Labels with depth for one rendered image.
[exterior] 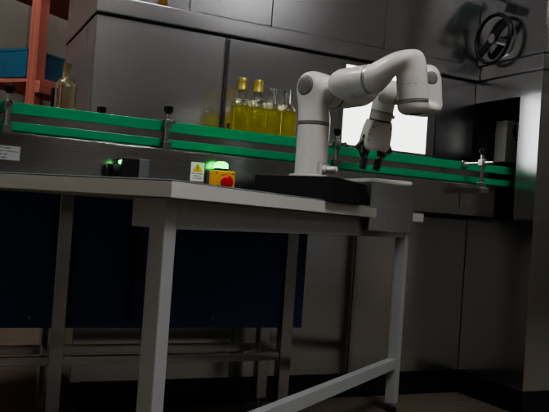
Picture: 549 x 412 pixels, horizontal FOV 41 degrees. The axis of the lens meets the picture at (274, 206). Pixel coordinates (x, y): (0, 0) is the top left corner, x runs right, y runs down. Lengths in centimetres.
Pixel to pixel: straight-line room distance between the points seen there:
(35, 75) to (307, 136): 243
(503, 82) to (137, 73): 149
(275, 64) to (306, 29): 21
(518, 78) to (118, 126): 163
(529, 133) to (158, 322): 191
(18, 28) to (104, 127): 337
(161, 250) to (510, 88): 198
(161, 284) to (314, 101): 86
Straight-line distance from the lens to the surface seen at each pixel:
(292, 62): 276
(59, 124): 221
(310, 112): 211
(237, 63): 267
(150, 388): 150
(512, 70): 313
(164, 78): 260
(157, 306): 147
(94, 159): 220
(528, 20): 313
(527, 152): 300
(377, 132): 244
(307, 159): 209
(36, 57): 429
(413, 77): 200
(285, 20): 282
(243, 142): 236
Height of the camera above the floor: 69
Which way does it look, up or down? 1 degrees up
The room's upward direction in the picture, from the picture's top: 4 degrees clockwise
